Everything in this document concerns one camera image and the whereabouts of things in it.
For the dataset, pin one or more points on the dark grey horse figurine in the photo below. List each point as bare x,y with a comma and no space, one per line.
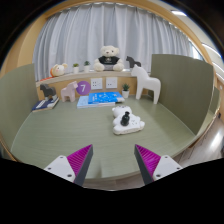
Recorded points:
48,90

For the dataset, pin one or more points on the white wall socket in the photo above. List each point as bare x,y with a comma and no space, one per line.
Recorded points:
111,82
96,83

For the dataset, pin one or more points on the grey curtain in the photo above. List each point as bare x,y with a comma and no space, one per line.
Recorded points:
83,33

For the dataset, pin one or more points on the wooden window ledge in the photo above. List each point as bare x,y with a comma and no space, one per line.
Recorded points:
66,77

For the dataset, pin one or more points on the purple round number disc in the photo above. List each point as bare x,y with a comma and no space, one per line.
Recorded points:
83,88

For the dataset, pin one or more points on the small cream and orange plush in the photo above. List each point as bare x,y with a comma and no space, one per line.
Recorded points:
59,70

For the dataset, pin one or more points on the dark navy book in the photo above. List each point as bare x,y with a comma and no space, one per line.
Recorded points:
43,105

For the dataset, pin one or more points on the green partition panel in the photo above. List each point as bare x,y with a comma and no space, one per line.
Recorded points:
183,90
16,100

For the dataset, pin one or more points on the light blue book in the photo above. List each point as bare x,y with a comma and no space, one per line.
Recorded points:
81,101

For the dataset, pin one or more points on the small potted plant white pot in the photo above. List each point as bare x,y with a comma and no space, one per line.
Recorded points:
76,69
125,94
87,68

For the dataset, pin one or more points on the black horse figurine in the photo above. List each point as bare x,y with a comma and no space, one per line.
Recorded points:
132,62

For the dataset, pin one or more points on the small black charger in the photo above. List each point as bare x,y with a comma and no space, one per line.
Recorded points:
125,119

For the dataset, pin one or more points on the ceiling lights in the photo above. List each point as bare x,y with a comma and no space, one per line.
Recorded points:
179,13

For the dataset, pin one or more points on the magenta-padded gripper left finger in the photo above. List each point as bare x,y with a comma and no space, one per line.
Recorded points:
56,166

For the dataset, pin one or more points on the pink horse figurine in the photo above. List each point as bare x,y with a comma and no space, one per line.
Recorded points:
70,91

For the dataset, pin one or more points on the white bear-shaped power strip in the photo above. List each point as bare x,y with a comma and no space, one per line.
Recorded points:
134,125

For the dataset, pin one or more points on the cream teddy bear black shirt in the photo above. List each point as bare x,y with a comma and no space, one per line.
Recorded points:
108,53

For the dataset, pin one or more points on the large white horse figurine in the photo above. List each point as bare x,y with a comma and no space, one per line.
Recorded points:
146,83

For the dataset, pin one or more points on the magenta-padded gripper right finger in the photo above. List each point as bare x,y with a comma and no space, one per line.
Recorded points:
168,166

